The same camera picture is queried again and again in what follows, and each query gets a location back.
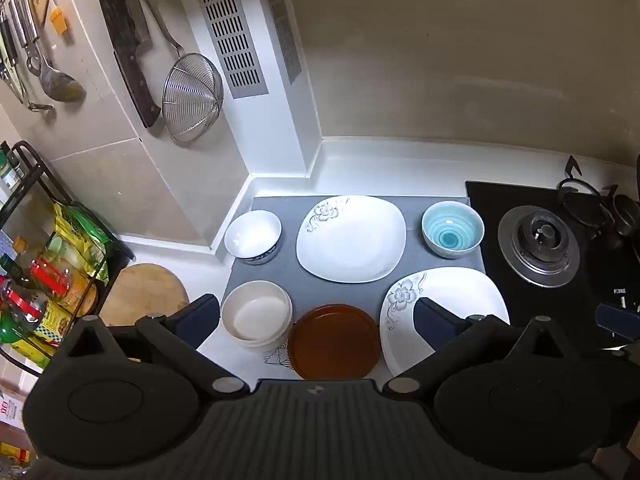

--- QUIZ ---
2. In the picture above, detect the dark cleaver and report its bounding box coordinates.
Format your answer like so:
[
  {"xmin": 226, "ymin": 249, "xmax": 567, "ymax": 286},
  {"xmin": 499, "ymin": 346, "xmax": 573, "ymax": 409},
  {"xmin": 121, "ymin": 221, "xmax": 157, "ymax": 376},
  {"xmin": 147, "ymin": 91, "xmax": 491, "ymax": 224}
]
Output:
[{"xmin": 91, "ymin": 0, "xmax": 162, "ymax": 129}]

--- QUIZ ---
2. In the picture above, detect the red-printed cardboard box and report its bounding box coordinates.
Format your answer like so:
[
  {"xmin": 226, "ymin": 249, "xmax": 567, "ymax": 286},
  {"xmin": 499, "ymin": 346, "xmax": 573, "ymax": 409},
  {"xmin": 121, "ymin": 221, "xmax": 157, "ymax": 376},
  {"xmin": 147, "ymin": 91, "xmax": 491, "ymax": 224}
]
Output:
[{"xmin": 0, "ymin": 385, "xmax": 28, "ymax": 431}]

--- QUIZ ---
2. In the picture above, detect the black pot support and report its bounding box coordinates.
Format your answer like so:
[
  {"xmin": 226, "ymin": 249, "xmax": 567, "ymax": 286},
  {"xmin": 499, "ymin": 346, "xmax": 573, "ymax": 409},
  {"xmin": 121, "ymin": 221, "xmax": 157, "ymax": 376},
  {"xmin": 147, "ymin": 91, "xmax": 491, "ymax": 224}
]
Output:
[{"xmin": 555, "ymin": 156, "xmax": 640, "ymax": 241}]

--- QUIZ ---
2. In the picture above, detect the blue spiral bowl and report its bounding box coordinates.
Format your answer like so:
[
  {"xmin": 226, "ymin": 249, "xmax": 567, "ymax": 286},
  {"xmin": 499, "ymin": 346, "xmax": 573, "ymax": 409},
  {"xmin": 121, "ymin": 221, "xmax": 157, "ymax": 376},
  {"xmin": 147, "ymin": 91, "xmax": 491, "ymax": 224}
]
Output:
[{"xmin": 421, "ymin": 201, "xmax": 485, "ymax": 260}]

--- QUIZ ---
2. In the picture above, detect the spice jar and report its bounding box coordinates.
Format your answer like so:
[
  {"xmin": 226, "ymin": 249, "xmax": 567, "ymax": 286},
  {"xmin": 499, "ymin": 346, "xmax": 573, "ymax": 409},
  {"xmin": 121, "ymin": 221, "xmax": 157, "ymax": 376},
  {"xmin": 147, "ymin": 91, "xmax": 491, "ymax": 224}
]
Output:
[{"xmin": 0, "ymin": 142, "xmax": 23, "ymax": 196}]

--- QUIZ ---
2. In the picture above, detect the green bottle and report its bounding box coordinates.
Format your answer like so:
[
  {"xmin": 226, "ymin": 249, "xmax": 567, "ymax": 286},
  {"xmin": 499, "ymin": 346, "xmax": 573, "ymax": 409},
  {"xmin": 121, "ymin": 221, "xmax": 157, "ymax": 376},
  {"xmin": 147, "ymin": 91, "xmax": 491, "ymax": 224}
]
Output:
[{"xmin": 0, "ymin": 307, "xmax": 36, "ymax": 346}]

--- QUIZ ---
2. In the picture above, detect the white square floral plate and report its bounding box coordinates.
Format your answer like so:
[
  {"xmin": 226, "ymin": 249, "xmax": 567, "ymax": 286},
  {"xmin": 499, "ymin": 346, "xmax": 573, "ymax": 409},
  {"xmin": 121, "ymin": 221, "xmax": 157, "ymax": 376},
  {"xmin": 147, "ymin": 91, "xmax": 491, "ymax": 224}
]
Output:
[
  {"xmin": 379, "ymin": 267, "xmax": 511, "ymax": 378},
  {"xmin": 295, "ymin": 195, "xmax": 407, "ymax": 283}
]

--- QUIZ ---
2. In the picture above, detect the green yellow packet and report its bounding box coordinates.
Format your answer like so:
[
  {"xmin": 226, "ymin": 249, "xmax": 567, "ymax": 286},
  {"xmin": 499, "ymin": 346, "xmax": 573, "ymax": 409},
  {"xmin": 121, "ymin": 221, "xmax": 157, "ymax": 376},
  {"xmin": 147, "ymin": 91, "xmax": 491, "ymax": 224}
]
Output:
[{"xmin": 52, "ymin": 202, "xmax": 113, "ymax": 281}]

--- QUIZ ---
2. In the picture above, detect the white black-lined flat item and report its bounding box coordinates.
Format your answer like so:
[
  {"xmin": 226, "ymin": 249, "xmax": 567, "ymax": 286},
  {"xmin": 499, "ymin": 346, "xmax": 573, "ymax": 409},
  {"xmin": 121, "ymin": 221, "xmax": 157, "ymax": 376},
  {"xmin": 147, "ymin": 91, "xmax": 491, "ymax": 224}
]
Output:
[{"xmin": 260, "ymin": 340, "xmax": 296, "ymax": 368}]

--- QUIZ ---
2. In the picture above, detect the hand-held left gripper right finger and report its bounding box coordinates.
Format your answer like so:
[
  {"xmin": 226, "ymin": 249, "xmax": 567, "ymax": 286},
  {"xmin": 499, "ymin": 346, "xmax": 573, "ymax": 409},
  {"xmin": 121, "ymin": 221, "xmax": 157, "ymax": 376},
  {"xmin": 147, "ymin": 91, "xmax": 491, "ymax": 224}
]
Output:
[{"xmin": 382, "ymin": 297, "xmax": 591, "ymax": 397}]

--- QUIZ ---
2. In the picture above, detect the narrow grey vent grille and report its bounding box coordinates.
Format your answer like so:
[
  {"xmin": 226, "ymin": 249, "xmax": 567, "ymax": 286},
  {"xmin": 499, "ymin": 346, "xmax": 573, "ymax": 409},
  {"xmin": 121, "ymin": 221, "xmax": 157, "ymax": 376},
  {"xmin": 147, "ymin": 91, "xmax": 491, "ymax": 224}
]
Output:
[{"xmin": 257, "ymin": 0, "xmax": 303, "ymax": 84}]

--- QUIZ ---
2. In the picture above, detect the round wooden cutting board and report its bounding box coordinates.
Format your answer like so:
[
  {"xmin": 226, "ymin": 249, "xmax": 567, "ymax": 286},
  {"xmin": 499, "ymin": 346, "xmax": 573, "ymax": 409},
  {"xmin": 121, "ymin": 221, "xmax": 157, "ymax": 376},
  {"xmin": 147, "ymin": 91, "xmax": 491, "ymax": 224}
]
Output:
[{"xmin": 97, "ymin": 263, "xmax": 190, "ymax": 328}]

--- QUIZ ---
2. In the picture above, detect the cream bowl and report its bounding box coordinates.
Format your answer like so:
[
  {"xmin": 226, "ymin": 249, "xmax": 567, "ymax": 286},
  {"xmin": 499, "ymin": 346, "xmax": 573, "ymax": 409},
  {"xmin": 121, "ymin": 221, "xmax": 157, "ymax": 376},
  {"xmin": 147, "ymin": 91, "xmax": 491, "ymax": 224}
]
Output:
[{"xmin": 220, "ymin": 281, "xmax": 293, "ymax": 348}]

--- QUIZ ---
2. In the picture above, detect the brown round plate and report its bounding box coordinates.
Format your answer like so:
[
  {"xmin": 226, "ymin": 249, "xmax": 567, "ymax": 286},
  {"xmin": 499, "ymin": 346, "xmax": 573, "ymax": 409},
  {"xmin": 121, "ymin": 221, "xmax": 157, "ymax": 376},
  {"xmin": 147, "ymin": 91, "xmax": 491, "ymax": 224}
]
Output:
[{"xmin": 287, "ymin": 303, "xmax": 382, "ymax": 382}]

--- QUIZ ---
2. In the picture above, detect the metal hanging utensil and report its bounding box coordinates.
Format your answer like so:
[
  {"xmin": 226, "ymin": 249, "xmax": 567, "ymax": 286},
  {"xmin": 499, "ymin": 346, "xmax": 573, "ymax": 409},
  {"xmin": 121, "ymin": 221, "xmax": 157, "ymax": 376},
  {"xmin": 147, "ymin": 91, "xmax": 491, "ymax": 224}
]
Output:
[{"xmin": 0, "ymin": 15, "xmax": 53, "ymax": 112}]

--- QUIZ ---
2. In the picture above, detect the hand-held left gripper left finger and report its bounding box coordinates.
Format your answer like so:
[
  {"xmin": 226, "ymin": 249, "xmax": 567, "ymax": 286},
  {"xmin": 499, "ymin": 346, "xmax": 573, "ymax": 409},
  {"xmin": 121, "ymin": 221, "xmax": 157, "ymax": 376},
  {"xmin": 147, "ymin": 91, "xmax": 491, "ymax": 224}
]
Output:
[{"xmin": 50, "ymin": 294, "xmax": 251, "ymax": 402}]

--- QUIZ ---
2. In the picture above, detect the metal ladle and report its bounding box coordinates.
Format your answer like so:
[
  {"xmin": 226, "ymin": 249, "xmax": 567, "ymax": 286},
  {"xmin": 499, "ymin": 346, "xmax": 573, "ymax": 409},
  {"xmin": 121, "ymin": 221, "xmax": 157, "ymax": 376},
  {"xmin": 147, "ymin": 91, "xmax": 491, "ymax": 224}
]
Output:
[{"xmin": 20, "ymin": 0, "xmax": 87, "ymax": 103}]

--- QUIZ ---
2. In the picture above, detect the metal wire strainer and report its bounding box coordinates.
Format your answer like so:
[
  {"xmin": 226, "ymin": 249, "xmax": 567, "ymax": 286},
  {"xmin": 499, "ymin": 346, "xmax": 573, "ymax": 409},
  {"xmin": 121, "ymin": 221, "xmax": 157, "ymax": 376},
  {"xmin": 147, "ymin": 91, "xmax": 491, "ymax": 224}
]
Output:
[{"xmin": 135, "ymin": 0, "xmax": 225, "ymax": 143}]

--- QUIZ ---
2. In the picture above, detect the black glass gas stove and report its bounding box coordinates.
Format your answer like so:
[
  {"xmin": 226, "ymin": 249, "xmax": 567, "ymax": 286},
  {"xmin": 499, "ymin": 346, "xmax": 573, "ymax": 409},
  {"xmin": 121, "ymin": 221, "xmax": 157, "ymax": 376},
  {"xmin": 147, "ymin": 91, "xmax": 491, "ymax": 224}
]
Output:
[{"xmin": 465, "ymin": 180, "xmax": 640, "ymax": 411}]

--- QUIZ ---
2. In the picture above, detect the metal stove burner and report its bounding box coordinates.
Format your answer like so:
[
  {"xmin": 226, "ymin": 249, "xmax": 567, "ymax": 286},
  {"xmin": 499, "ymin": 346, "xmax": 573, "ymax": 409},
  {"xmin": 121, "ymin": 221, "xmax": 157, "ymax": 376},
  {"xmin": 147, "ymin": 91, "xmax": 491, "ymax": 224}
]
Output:
[{"xmin": 497, "ymin": 205, "xmax": 581, "ymax": 288}]

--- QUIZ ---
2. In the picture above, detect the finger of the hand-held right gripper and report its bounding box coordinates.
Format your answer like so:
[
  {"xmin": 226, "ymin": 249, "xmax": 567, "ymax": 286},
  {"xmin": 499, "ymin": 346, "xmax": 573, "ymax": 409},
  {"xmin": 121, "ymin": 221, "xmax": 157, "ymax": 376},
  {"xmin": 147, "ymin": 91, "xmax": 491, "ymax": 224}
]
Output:
[{"xmin": 595, "ymin": 301, "xmax": 640, "ymax": 336}]

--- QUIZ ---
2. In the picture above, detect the grey dish mat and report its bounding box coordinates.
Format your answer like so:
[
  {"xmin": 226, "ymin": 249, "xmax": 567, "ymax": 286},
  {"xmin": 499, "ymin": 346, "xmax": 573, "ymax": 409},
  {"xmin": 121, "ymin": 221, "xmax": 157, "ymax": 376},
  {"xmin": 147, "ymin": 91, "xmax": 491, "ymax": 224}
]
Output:
[{"xmin": 218, "ymin": 195, "xmax": 488, "ymax": 376}]

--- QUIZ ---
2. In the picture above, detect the white bowl with blue base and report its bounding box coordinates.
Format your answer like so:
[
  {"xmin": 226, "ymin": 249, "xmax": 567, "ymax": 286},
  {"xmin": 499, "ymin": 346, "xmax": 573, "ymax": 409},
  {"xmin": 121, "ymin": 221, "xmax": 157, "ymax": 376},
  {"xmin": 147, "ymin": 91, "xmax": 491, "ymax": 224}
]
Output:
[{"xmin": 223, "ymin": 210, "xmax": 282, "ymax": 265}]

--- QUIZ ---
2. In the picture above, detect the wide grey vent grille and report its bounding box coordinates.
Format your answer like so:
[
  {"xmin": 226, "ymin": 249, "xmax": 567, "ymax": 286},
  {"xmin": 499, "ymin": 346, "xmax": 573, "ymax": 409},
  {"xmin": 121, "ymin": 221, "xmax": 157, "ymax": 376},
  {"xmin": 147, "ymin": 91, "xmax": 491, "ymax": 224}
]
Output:
[{"xmin": 186, "ymin": 0, "xmax": 270, "ymax": 100}]

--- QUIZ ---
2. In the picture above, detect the black metal rack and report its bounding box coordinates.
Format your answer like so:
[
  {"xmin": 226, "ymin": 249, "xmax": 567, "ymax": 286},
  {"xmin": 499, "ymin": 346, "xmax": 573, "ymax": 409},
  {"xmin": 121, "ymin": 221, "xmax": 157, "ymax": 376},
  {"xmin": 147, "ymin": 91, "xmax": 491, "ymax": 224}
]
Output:
[{"xmin": 0, "ymin": 141, "xmax": 136, "ymax": 378}]

